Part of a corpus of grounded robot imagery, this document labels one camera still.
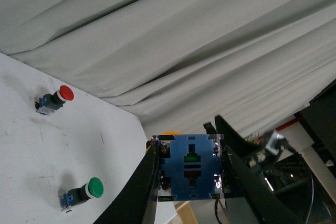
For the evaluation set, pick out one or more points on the white table leg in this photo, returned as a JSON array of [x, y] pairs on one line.
[[314, 162]]

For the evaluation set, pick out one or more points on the green mushroom push button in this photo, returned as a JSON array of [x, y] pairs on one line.
[[77, 196]]

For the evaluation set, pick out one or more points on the white pleated curtain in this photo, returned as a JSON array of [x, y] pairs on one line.
[[178, 63]]

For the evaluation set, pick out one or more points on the yellow mushroom push button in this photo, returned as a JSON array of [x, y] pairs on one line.
[[190, 167]]

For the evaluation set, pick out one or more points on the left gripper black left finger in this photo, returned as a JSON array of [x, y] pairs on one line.
[[137, 201]]

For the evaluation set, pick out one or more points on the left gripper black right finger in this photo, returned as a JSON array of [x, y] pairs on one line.
[[264, 204]]

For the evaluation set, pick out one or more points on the red mushroom push button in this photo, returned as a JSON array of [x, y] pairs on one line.
[[50, 103]]

